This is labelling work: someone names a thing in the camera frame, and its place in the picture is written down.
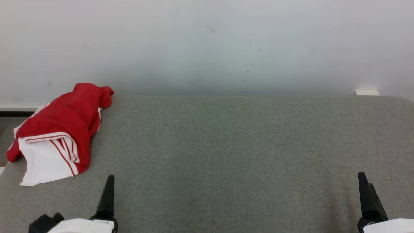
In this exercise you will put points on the small white wall block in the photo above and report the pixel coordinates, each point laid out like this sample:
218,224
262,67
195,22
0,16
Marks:
367,93

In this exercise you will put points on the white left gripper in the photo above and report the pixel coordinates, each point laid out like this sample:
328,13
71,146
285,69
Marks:
87,227

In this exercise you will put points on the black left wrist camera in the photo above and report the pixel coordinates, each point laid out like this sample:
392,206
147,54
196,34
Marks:
43,224

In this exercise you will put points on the red white striped jersey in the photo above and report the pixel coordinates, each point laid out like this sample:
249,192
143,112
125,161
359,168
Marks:
45,161

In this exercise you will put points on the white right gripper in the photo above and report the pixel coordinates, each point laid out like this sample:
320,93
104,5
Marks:
388,227

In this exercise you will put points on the white skirting board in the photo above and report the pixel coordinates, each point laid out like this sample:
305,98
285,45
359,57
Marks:
17,107

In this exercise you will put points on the grey fabric sofa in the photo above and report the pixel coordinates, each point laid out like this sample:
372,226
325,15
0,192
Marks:
226,161

